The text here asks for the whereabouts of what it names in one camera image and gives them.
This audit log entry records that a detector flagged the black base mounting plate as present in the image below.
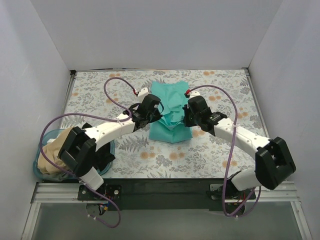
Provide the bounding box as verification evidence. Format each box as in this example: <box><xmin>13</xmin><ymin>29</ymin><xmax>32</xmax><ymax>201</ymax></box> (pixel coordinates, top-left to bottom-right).
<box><xmin>77</xmin><ymin>177</ymin><xmax>256</xmax><ymax>212</ymax></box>

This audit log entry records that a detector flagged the teal t shirt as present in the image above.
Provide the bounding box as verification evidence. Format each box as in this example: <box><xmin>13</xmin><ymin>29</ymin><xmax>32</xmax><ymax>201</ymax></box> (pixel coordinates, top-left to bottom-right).
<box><xmin>149</xmin><ymin>81</ymin><xmax>192</xmax><ymax>144</ymax></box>

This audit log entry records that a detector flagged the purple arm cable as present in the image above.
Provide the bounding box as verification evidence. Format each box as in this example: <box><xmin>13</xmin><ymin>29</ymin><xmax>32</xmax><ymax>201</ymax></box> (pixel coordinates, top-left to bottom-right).
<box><xmin>39</xmin><ymin>77</ymin><xmax>138</xmax><ymax>228</ymax></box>
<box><xmin>184</xmin><ymin>84</ymin><xmax>262</xmax><ymax>218</ymax></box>

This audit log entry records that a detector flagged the aluminium frame rail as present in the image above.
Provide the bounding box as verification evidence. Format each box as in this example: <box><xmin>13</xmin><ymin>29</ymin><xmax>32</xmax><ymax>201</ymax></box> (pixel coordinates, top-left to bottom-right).
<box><xmin>21</xmin><ymin>181</ymin><xmax>312</xmax><ymax>240</ymax></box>

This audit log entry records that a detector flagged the clear blue plastic basket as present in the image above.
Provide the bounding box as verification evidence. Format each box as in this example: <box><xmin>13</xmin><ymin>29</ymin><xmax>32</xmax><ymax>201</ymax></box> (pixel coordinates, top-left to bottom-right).
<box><xmin>32</xmin><ymin>127</ymin><xmax>115</xmax><ymax>182</ymax></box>

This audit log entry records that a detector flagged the beige t shirt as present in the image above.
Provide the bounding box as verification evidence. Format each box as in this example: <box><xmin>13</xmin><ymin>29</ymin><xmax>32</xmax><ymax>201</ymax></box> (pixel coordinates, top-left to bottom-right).
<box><xmin>37</xmin><ymin>127</ymin><xmax>72</xmax><ymax>175</ymax></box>

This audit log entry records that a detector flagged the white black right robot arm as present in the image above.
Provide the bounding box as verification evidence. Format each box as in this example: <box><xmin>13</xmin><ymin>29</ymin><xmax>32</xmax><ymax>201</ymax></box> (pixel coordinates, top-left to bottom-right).
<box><xmin>183</xmin><ymin>95</ymin><xmax>296</xmax><ymax>198</ymax></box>

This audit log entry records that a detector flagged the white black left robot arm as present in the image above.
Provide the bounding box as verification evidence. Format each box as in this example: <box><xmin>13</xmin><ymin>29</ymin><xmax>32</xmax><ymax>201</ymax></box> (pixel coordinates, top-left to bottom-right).
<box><xmin>58</xmin><ymin>94</ymin><xmax>162</xmax><ymax>191</ymax></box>

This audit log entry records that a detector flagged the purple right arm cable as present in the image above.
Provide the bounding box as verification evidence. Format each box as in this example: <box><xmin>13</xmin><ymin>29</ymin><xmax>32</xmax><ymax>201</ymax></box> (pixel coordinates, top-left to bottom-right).
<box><xmin>184</xmin><ymin>84</ymin><xmax>262</xmax><ymax>218</ymax></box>

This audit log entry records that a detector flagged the black t shirt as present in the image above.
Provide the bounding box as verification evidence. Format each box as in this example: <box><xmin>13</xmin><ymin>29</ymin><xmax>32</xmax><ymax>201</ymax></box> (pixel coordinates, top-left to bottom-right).
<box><xmin>93</xmin><ymin>141</ymin><xmax>116</xmax><ymax>175</ymax></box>

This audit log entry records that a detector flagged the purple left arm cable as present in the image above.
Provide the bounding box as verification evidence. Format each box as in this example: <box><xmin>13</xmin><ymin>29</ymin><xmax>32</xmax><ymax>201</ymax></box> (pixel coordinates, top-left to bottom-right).
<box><xmin>39</xmin><ymin>77</ymin><xmax>138</xmax><ymax>228</ymax></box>

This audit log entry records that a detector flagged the floral patterned table mat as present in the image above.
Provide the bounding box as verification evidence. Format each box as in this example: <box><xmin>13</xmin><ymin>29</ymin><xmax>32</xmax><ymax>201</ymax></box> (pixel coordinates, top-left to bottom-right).
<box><xmin>61</xmin><ymin>69</ymin><xmax>267</xmax><ymax>178</ymax></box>

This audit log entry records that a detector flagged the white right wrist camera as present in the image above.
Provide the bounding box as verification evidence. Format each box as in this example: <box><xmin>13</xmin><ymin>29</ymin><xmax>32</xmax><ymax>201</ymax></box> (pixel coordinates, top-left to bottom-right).
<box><xmin>184</xmin><ymin>89</ymin><xmax>201</xmax><ymax>99</ymax></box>

